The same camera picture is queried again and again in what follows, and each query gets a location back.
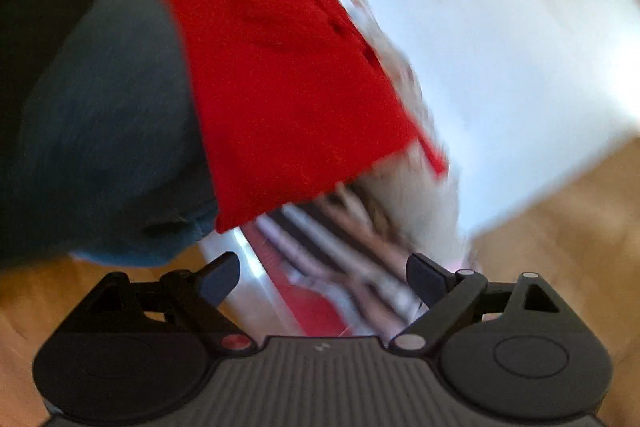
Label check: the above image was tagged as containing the red knitted garment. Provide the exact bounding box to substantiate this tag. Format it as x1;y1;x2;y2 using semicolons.
165;0;448;232

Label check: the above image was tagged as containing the cream lace-edged blanket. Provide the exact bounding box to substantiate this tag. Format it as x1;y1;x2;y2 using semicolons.
356;144;469;270

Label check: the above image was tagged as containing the striped brown white blanket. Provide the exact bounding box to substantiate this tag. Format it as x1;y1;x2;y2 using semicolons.
243;182;426;340

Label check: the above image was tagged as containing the blue jeans leg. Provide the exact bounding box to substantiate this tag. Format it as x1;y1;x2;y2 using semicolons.
1;0;217;267

